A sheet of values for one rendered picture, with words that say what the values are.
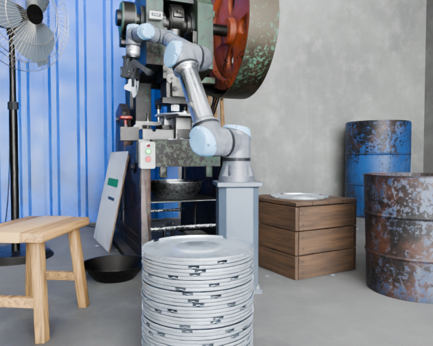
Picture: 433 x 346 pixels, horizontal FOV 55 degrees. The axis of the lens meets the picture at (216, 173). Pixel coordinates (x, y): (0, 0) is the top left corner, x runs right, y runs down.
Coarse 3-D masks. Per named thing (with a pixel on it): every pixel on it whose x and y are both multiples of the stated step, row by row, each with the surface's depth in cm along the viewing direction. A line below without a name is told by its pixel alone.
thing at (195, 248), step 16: (160, 240) 118; (176, 240) 118; (192, 240) 118; (208, 240) 118; (224, 240) 118; (240, 240) 118; (160, 256) 99; (176, 256) 99; (192, 256) 99; (208, 256) 99; (224, 256) 99; (240, 256) 99
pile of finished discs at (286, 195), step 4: (272, 196) 207; (276, 196) 210; (280, 196) 210; (284, 196) 210; (288, 196) 208; (292, 196) 206; (296, 196) 205; (300, 196) 205; (304, 196) 205; (308, 196) 205; (312, 196) 208; (316, 196) 210; (320, 196) 210; (324, 196) 210; (328, 196) 204
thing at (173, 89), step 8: (168, 72) 236; (168, 80) 235; (176, 80) 238; (160, 88) 247; (168, 88) 236; (176, 88) 234; (160, 96) 247; (168, 96) 237; (176, 96) 236; (184, 96) 237
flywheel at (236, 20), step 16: (224, 0) 267; (240, 0) 246; (224, 16) 268; (240, 16) 246; (240, 32) 246; (224, 48) 268; (240, 48) 247; (224, 64) 269; (240, 64) 239; (224, 80) 260
